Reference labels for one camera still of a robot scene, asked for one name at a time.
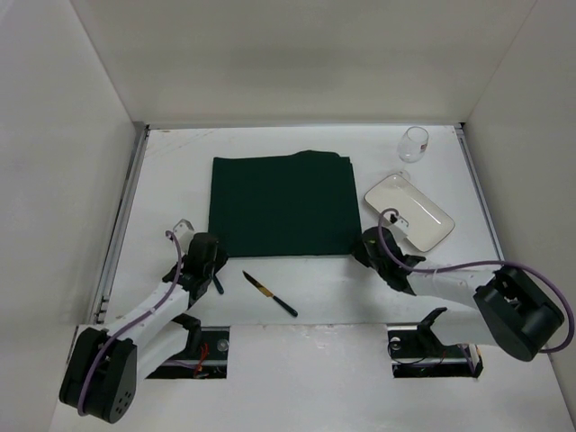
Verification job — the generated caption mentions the gold fork green handle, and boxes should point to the gold fork green handle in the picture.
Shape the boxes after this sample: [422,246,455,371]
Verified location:
[213,275,224,295]

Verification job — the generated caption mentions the gold knife green handle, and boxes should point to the gold knife green handle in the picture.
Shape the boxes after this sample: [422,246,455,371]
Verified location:
[242,271,299,318]

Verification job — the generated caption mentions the white rectangular plate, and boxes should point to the white rectangular plate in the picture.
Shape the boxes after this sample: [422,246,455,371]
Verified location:
[364,174,455,252]

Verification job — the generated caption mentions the dark green cloth napkin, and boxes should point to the dark green cloth napkin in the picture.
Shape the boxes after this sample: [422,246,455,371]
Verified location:
[208,150,362,257]

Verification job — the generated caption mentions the clear wine glass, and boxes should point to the clear wine glass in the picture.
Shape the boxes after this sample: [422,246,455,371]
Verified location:
[397,126,429,181]

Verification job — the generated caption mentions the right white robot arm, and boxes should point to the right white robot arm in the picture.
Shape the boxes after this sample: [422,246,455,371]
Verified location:
[352,227,565,362]

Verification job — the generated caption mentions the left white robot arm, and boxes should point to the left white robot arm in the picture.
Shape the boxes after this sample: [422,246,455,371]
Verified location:
[58,231,230,424]

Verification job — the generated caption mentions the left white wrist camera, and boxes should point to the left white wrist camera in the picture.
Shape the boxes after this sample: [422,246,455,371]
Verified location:
[172,219,194,248]

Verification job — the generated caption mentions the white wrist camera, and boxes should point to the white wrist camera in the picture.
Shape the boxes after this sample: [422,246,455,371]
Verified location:
[172,219,194,248]
[387,211,409,241]

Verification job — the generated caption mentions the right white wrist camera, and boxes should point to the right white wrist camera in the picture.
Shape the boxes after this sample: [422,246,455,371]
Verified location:
[387,211,409,241]

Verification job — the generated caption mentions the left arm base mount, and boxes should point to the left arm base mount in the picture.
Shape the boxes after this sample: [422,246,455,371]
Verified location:
[148,327,230,380]

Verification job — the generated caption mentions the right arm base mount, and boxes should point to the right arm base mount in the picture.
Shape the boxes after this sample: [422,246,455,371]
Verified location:
[387,307,483,379]

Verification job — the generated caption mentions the left aluminium table rail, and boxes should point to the left aluminium table rail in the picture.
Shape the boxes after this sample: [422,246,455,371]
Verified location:
[86,121,149,324]

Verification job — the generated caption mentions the aluminium table rail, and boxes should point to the aluminium table rail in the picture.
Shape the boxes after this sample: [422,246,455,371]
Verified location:
[454,123,503,258]
[86,121,149,324]

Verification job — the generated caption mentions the right aluminium table rail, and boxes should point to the right aluminium table rail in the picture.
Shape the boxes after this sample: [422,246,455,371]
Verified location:
[454,123,503,258]

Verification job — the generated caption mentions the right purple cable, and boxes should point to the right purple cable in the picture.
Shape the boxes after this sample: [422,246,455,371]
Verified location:
[376,206,576,353]

